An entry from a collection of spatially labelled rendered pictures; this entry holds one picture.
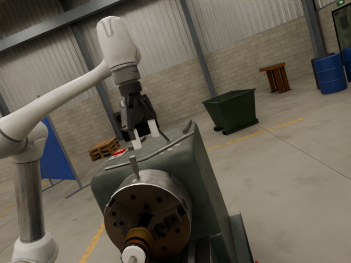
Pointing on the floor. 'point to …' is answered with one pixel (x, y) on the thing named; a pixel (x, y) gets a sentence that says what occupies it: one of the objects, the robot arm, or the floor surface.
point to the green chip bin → (232, 110)
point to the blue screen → (56, 159)
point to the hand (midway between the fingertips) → (146, 139)
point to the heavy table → (277, 77)
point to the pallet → (104, 148)
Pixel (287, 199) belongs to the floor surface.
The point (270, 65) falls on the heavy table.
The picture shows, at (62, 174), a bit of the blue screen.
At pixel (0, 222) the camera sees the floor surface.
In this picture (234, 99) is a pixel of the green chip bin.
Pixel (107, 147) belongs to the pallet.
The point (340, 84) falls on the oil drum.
